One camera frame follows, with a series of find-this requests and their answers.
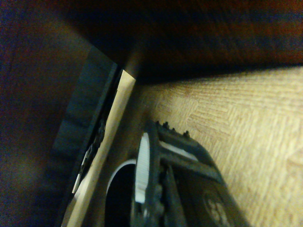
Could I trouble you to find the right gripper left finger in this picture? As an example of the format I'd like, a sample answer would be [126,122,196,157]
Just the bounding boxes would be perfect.
[130,132,167,227]

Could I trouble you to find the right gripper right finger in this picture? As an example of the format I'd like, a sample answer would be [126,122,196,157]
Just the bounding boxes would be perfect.
[144,119,250,227]

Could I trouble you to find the brown shoe rack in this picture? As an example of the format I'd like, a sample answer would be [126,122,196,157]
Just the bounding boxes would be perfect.
[0,0,303,227]

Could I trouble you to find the black shoe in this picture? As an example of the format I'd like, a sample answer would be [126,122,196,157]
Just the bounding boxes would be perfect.
[104,159,143,227]

